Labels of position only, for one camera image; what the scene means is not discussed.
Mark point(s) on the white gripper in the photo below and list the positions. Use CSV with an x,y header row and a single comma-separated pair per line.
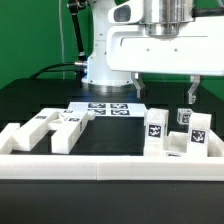
x,y
197,50

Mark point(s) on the white chair seat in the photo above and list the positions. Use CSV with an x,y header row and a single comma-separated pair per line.
x,y
176,145

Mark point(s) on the white chair back frame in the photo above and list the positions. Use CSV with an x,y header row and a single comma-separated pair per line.
x,y
67,125

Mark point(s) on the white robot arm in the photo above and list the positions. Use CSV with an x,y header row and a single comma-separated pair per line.
x,y
154,36

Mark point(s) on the tagged white cube right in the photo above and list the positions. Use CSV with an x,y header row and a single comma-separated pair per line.
x,y
183,115

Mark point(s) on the white tag sheet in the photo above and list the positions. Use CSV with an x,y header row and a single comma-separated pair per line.
x,y
110,109

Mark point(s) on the white right fence rail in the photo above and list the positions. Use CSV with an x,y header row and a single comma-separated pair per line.
x,y
215,146

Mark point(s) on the white fence rail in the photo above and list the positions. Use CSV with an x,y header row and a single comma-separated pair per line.
x,y
6,138
55,167
215,146

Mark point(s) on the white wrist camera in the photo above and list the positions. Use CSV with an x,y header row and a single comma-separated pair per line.
x,y
130,12

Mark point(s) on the black camera stand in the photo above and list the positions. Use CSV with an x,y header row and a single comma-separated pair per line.
x,y
75,6

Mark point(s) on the white front fence rail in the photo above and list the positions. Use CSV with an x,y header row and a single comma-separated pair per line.
x,y
55,167

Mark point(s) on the white left fence rail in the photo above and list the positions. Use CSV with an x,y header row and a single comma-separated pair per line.
x,y
6,138

